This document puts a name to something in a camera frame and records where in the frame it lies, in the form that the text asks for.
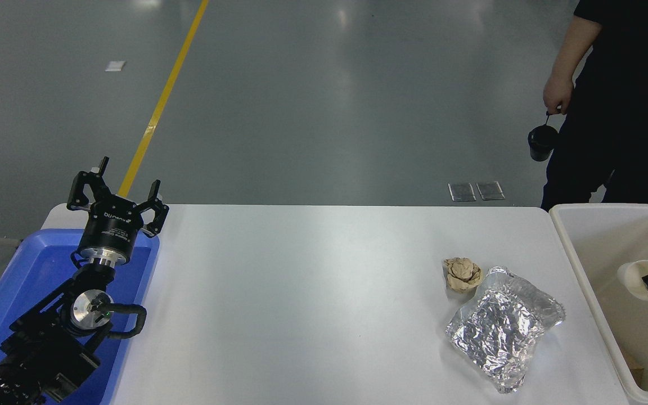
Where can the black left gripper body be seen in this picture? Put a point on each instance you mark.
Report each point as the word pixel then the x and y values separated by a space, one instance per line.
pixel 111 233

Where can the white paper cup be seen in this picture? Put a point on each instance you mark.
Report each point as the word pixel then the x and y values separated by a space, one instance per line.
pixel 633 275

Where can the black travel tumbler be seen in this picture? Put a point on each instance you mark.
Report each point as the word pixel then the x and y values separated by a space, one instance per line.
pixel 542 143

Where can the person's right forearm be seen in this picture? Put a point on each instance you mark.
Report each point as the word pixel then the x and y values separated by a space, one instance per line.
pixel 574 48

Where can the person's right hand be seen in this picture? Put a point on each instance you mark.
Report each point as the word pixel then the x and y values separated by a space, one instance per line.
pixel 558 93

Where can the large pale plastic bin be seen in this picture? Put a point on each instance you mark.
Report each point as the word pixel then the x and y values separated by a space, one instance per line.
pixel 599 253

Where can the blue plastic tray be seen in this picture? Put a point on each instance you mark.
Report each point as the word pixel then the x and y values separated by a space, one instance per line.
pixel 37 270

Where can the yellow floor tape line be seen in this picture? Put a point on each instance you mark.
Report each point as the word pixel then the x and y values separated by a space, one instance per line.
pixel 161 101

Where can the crumpled silver foil tray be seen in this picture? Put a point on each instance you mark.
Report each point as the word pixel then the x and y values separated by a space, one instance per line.
pixel 498 326

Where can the person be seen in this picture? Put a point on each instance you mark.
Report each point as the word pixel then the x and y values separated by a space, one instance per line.
pixel 639 112

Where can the silver floor plate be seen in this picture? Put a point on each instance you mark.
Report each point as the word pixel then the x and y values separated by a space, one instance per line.
pixel 490 190
pixel 462 192

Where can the crumpled tan paper ball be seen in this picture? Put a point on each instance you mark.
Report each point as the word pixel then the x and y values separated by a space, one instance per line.
pixel 462 274

